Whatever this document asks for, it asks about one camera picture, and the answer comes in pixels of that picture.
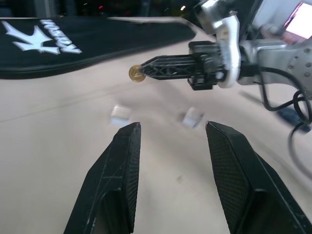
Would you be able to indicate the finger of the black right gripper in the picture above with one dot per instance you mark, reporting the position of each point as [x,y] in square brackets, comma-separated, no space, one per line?
[170,68]

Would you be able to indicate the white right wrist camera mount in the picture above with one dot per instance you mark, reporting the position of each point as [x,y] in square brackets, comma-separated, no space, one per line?
[230,48]

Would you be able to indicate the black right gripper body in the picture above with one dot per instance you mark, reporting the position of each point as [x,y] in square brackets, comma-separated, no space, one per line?
[206,65]

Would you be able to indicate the black mat with white logo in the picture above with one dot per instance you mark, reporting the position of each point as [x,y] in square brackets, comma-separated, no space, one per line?
[97,44]

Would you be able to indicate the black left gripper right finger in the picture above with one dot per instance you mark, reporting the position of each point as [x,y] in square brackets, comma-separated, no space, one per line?
[231,170]

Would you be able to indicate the gold coin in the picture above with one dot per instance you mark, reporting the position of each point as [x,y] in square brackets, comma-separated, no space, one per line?
[134,73]

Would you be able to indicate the small white block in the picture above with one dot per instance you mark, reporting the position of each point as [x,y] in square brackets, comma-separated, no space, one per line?
[193,117]
[120,114]

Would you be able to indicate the dark blue object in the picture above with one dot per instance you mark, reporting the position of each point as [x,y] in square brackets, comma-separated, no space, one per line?
[291,118]

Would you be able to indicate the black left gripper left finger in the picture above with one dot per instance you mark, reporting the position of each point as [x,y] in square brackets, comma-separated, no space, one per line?
[114,175]

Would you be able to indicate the bright pink screen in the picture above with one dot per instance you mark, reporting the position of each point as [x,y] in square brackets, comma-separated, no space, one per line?
[300,22]

